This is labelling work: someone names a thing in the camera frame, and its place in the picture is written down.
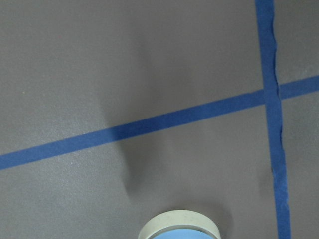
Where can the blue white call bell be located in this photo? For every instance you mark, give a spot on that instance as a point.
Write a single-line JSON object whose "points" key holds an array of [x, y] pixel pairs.
{"points": [[180, 224]]}

